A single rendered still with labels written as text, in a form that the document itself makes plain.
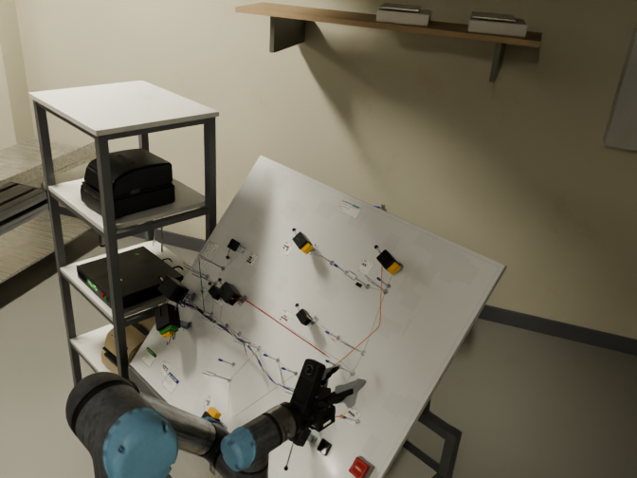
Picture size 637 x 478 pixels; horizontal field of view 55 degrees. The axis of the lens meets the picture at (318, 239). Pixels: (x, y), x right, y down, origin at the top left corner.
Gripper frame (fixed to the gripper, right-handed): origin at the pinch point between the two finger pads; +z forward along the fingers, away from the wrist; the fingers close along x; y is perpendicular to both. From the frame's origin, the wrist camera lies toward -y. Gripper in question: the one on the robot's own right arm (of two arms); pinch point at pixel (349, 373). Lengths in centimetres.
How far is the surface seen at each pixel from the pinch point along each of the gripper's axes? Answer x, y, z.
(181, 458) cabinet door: -98, 87, 7
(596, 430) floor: -14, 156, 229
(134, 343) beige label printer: -142, 55, 15
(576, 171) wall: -71, 23, 296
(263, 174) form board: -107, -17, 65
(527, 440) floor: -37, 153, 190
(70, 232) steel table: -386, 84, 90
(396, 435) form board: -6.9, 38.2, 27.9
